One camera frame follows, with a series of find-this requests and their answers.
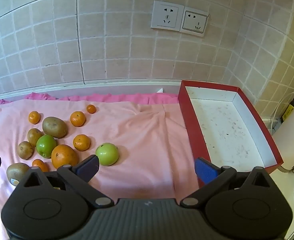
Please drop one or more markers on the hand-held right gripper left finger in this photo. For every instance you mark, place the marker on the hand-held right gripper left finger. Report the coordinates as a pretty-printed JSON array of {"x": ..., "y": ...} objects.
[{"x": 88, "y": 168}]

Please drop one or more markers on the light pink cloth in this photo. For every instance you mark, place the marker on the light pink cloth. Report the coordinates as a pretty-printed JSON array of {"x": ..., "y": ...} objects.
[{"x": 142, "y": 140}]

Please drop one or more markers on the white electric kettle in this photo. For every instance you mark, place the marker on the white electric kettle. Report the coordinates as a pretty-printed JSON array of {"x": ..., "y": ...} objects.
[{"x": 290, "y": 140}]

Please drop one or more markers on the red cardboard box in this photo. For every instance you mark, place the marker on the red cardboard box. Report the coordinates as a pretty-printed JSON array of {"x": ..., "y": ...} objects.
[{"x": 227, "y": 130}]

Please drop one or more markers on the green apple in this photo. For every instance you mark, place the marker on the green apple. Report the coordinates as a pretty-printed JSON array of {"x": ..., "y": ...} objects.
[
  {"x": 46, "y": 146},
  {"x": 107, "y": 154}
]

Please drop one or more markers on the dark bottle with yellow label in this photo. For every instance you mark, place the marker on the dark bottle with yellow label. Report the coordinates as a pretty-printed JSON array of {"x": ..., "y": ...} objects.
[{"x": 289, "y": 110}]

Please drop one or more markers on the white paper scrap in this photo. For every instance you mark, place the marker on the white paper scrap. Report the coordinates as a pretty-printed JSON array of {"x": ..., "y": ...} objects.
[{"x": 160, "y": 90}]

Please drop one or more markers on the brown kiwi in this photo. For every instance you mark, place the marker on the brown kiwi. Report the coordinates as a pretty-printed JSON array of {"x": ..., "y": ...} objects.
[
  {"x": 34, "y": 136},
  {"x": 25, "y": 150},
  {"x": 16, "y": 172}
]

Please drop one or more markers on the magenta cloth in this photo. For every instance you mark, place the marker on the magenta cloth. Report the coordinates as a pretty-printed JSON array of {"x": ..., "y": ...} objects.
[{"x": 127, "y": 98}]

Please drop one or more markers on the large orange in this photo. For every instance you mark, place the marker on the large orange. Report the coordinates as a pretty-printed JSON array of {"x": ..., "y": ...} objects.
[{"x": 64, "y": 156}]

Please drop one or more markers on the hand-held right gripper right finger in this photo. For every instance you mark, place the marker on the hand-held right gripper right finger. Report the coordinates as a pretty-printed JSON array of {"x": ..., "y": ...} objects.
[{"x": 205, "y": 170}]

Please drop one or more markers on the silver-framed wall socket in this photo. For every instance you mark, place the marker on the silver-framed wall socket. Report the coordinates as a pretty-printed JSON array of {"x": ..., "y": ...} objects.
[{"x": 194, "y": 21}]

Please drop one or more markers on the white wall socket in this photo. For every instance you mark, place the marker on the white wall socket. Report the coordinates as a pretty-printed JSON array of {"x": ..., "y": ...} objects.
[{"x": 165, "y": 15}]

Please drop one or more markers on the brown potato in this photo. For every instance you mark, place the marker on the brown potato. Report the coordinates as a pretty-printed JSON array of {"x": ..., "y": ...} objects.
[{"x": 54, "y": 127}]

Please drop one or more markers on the tiny tangerine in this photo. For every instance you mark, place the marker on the tiny tangerine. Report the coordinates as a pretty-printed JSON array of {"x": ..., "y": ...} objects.
[{"x": 91, "y": 109}]

